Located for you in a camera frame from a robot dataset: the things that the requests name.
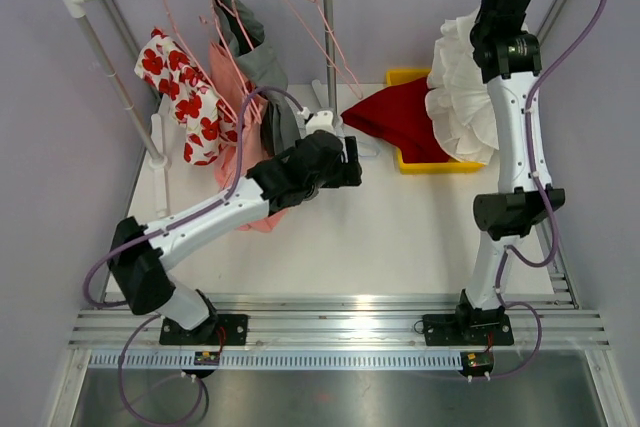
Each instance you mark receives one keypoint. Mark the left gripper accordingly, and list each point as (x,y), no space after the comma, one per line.
(344,173)

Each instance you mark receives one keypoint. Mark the grey skirt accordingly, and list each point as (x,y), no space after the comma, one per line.
(261,66)

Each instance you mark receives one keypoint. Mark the white pleated skirt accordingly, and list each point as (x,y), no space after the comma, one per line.
(457,102)

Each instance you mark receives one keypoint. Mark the pink hanger of grey skirt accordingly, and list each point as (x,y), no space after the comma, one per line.
(239,26)

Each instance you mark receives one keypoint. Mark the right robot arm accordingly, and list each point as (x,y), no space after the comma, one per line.
(510,62)

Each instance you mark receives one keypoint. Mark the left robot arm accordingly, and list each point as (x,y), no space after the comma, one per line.
(144,254)

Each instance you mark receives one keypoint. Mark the floral red white skirt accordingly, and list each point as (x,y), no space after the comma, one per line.
(193,100)

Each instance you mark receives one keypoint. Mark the pink skirt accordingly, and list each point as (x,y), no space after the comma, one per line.
(233,86)

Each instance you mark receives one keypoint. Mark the yellow plastic bin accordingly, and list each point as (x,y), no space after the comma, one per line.
(412,131)

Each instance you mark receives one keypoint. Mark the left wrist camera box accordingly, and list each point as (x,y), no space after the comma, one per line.
(310,122)

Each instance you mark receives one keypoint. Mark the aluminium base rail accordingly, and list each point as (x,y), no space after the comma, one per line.
(342,333)

